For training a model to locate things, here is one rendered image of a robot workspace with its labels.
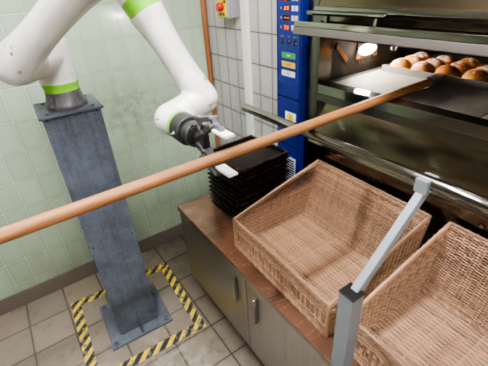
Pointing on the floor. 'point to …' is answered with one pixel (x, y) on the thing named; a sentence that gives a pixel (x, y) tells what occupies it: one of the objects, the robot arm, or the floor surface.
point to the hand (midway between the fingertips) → (227, 154)
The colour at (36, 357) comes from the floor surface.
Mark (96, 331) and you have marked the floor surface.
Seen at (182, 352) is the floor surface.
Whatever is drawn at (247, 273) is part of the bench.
